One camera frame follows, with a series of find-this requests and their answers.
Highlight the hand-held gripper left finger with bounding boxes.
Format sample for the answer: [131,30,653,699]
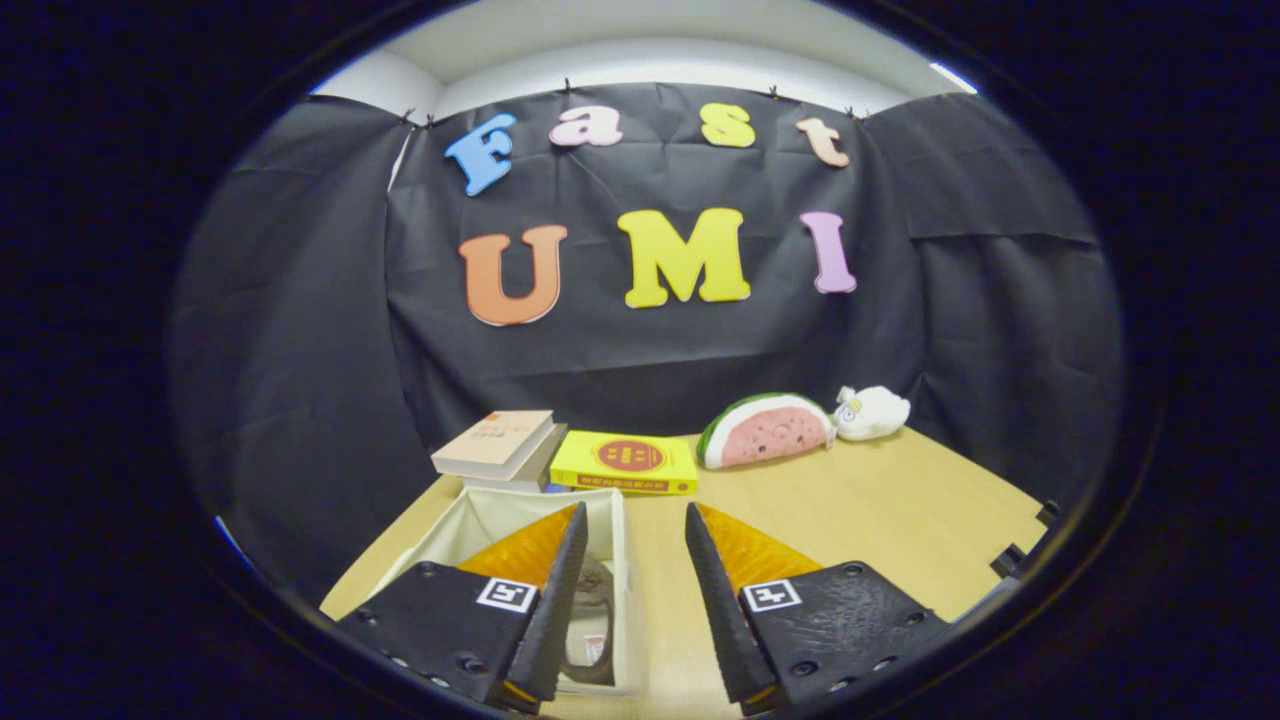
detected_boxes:
[335,502,589,716]

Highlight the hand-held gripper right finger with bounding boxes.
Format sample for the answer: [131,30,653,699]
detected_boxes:
[685,502,951,716]

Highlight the brown suede shoe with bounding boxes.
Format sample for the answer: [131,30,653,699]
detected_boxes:
[563,558,617,687]

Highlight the cream fabric storage box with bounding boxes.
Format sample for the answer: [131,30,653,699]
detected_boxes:
[368,486,641,698]

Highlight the yellow book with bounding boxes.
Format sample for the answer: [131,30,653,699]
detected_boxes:
[549,430,700,496]

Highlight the beige book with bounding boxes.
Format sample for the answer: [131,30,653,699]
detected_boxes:
[431,410,568,483]

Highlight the watermelon slice plush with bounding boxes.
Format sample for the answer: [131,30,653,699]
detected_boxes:
[697,392,837,471]

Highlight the white plush toy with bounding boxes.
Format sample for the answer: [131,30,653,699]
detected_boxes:
[833,385,912,442]

